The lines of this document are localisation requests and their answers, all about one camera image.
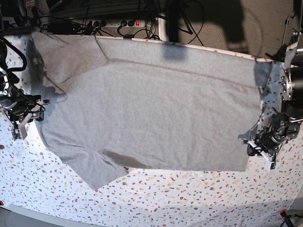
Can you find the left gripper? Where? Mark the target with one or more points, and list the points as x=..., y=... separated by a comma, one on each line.
x=266, y=143

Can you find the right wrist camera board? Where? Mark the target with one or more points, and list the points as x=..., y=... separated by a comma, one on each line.
x=16, y=134

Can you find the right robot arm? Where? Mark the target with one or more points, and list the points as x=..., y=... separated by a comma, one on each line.
x=8, y=79

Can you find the black tripod stand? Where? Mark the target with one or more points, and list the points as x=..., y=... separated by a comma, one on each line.
x=292, y=40

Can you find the grey T-shirt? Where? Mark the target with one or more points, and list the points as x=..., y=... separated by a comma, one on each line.
x=121, y=103

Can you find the red clamp right corner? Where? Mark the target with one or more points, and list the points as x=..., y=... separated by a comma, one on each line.
x=283, y=214

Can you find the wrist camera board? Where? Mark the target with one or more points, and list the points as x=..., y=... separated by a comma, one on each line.
x=16, y=134
x=272, y=166

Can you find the white table leg post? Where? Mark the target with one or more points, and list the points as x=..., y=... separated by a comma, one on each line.
x=162, y=29

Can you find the white power strip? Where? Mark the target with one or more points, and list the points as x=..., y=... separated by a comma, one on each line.
x=117, y=23

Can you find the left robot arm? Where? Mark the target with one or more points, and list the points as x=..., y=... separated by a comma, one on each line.
x=280, y=86

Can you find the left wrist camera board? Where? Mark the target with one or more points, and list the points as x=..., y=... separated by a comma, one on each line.
x=272, y=166

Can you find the black power adapter brick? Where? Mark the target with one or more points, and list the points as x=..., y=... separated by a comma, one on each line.
x=63, y=29

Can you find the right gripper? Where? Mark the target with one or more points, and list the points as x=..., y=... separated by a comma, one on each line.
x=20, y=110

